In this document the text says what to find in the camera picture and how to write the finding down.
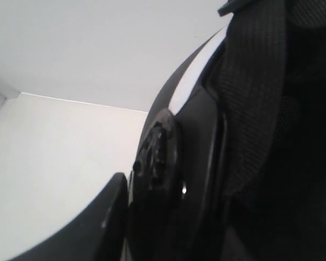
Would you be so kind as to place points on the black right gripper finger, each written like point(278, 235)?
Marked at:
point(97, 233)

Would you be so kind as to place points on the black helmet with visor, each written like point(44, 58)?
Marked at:
point(231, 163)

